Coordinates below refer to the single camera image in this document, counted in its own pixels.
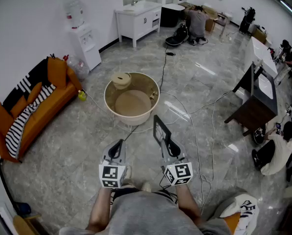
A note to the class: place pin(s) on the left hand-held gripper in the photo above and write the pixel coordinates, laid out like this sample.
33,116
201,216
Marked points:
110,174

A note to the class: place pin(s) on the round beige glass table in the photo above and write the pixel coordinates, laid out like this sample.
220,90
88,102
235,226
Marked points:
141,82

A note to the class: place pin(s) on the wooden chair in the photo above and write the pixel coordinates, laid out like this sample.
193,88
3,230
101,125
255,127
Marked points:
23,225

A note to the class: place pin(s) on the person's left forearm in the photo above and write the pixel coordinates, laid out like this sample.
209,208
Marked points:
99,209

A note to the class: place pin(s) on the large orange cushion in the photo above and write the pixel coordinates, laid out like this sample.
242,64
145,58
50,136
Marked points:
57,72

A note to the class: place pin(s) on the small orange cushion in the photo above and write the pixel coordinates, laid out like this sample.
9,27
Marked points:
34,93
18,106

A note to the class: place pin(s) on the yellow drink bottle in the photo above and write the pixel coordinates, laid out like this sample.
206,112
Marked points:
82,96

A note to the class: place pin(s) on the dark wood vanity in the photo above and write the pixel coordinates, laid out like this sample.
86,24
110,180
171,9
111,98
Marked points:
255,111

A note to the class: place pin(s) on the small side table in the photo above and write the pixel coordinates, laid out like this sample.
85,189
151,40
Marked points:
222,19

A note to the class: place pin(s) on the white water dispenser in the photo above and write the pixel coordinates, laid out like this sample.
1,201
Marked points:
85,46

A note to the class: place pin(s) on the person's gray shirt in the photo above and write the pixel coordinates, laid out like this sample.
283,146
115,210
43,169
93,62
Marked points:
145,217

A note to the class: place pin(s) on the white cushion black print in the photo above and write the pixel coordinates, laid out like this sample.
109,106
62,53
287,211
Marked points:
248,209

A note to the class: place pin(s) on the black round tub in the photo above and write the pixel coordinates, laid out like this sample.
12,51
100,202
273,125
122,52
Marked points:
171,15

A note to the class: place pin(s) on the white power strip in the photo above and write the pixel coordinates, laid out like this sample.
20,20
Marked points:
153,95

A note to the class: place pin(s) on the person's right forearm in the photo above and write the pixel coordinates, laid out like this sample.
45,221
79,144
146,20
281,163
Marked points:
188,204

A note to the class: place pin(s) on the person's black shorts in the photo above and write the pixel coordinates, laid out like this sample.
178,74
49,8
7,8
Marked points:
126,191

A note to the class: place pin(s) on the white sink cabinet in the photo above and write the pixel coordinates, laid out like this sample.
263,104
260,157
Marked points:
138,21

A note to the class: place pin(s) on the orange chair cushion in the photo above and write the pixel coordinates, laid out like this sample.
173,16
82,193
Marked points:
232,223

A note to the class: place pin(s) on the orange sofa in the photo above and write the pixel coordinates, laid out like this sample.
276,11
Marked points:
52,109

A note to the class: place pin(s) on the black round device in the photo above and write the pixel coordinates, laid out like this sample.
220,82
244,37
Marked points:
176,39

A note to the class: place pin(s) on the black equipment stand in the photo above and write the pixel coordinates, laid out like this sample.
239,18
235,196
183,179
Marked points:
248,19

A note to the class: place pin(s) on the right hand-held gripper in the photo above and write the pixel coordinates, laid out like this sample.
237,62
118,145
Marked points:
181,172

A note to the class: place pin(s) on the person's right shoe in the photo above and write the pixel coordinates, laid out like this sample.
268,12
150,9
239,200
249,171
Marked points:
146,187

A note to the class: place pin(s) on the small cardboard box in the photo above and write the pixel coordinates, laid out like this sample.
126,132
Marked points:
259,34

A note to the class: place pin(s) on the black framed picture tile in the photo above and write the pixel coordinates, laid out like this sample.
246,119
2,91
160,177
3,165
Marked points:
158,128

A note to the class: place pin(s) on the ceiling tube light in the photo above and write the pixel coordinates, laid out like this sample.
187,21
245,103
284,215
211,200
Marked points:
290,10

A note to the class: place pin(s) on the black white striped blanket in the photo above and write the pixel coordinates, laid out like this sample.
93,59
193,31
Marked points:
19,125

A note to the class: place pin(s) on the black throw white pattern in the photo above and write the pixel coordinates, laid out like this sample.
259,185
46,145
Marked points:
37,76

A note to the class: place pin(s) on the large clear water jug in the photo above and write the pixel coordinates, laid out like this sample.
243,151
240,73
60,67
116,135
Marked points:
78,66
73,11

